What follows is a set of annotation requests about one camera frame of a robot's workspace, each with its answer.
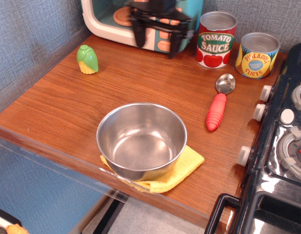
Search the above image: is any black toy stove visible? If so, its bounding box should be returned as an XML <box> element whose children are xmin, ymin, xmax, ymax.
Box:
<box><xmin>205</xmin><ymin>43</ymin><xmax>301</xmax><ymax>234</ymax></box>

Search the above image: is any silver metal pot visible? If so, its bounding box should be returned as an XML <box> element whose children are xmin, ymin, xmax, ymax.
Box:
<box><xmin>96</xmin><ymin>103</ymin><xmax>187</xmax><ymax>181</ymax></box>

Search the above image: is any teal toy microwave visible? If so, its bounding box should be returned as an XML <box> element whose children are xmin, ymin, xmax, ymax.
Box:
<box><xmin>81</xmin><ymin>0</ymin><xmax>203</xmax><ymax>54</ymax></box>

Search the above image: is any white stove knob upper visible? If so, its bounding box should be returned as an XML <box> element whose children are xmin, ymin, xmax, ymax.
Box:
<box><xmin>260</xmin><ymin>85</ymin><xmax>273</xmax><ymax>102</ymax></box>

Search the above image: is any orange object at corner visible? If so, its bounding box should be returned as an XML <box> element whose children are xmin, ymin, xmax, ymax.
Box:
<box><xmin>6</xmin><ymin>224</ymin><xmax>29</xmax><ymax>234</ymax></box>

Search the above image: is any yellow folded cloth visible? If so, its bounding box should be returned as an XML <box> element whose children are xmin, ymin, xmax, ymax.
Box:
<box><xmin>100</xmin><ymin>145</ymin><xmax>205</xmax><ymax>194</ymax></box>

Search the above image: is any green yellow toy corn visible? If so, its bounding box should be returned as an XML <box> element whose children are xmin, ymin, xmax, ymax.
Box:
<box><xmin>77</xmin><ymin>44</ymin><xmax>99</xmax><ymax>75</ymax></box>

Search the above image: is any white stove knob lower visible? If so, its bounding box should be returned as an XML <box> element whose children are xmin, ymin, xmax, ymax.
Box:
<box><xmin>237</xmin><ymin>146</ymin><xmax>252</xmax><ymax>167</ymax></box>

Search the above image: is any red-handled metal spoon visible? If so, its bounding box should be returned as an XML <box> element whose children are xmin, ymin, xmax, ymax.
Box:
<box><xmin>206</xmin><ymin>74</ymin><xmax>236</xmax><ymax>131</ymax></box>

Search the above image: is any white stove knob middle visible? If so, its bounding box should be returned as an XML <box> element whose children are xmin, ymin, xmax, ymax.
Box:
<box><xmin>253</xmin><ymin>104</ymin><xmax>266</xmax><ymax>122</ymax></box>

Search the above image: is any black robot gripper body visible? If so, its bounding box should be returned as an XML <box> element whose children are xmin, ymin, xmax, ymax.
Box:
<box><xmin>126</xmin><ymin>0</ymin><xmax>194</xmax><ymax>33</ymax></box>

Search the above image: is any tomato sauce can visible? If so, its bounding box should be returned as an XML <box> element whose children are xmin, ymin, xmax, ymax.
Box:
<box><xmin>196</xmin><ymin>11</ymin><xmax>238</xmax><ymax>68</ymax></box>

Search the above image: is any pineapple slices can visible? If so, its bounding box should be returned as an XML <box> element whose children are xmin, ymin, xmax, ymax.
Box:
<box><xmin>235</xmin><ymin>32</ymin><xmax>281</xmax><ymax>79</ymax></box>

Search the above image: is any white stove knob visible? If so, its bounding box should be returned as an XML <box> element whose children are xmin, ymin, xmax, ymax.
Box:
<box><xmin>237</xmin><ymin>146</ymin><xmax>252</xmax><ymax>167</ymax></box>
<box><xmin>260</xmin><ymin>85</ymin><xmax>273</xmax><ymax>102</ymax></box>
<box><xmin>253</xmin><ymin>104</ymin><xmax>266</xmax><ymax>122</ymax></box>

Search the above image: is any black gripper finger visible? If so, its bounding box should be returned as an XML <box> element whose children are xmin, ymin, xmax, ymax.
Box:
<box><xmin>169</xmin><ymin>30</ymin><xmax>189</xmax><ymax>59</ymax></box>
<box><xmin>131</xmin><ymin>18</ymin><xmax>146</xmax><ymax>48</ymax></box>

